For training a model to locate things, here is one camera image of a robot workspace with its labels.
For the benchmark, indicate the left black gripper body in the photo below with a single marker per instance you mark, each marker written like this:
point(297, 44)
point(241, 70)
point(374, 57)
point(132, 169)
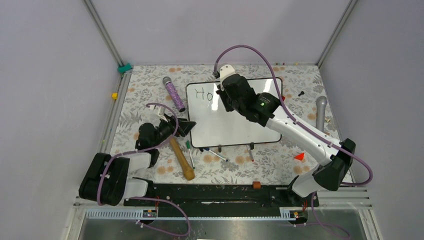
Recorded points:
point(166, 129)

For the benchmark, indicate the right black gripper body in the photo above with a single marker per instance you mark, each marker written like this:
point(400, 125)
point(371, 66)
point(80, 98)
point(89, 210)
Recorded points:
point(229, 104)

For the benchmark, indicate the white whiteboard black frame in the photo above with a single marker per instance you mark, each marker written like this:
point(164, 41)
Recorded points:
point(215, 127)

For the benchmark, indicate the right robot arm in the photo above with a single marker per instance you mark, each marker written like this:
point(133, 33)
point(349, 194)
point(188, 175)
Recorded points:
point(333, 156)

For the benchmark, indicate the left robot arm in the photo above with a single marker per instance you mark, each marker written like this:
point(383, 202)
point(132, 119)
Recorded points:
point(106, 180)

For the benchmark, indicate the green cap whiteboard marker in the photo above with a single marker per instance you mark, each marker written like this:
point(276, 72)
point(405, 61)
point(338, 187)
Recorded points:
point(188, 145)

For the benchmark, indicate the red cap whiteboard marker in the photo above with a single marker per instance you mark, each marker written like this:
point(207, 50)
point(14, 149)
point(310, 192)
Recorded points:
point(250, 153)

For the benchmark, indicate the purple glitter microphone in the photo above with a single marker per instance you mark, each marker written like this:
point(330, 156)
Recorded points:
point(171, 89)

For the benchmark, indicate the small yellow cube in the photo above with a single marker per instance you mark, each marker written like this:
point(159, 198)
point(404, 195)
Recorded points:
point(114, 96)

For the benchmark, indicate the teal corner clip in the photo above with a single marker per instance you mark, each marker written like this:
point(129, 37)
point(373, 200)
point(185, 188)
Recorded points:
point(124, 68)

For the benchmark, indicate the silver grey microphone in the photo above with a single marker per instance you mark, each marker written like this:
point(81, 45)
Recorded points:
point(321, 104)

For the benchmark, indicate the small red block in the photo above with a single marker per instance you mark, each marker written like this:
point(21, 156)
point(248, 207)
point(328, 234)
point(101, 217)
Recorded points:
point(300, 157)

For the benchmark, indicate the orange cylinder block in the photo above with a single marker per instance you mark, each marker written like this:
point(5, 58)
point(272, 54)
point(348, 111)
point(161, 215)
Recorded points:
point(256, 185)

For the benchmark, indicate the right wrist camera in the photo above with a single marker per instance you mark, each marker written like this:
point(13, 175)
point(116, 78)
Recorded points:
point(226, 71)

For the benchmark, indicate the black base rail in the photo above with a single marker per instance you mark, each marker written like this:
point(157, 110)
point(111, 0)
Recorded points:
point(211, 200)

